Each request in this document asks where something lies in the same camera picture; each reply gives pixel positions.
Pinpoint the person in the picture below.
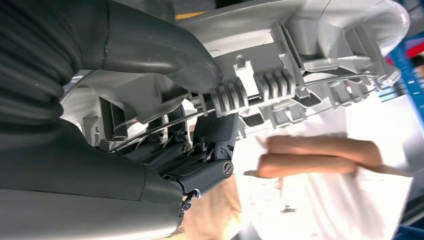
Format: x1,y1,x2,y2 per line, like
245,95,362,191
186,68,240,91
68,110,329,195
155,89,424,240

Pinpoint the blue metal shelf rack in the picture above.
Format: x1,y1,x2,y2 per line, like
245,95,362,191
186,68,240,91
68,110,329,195
377,31,424,133

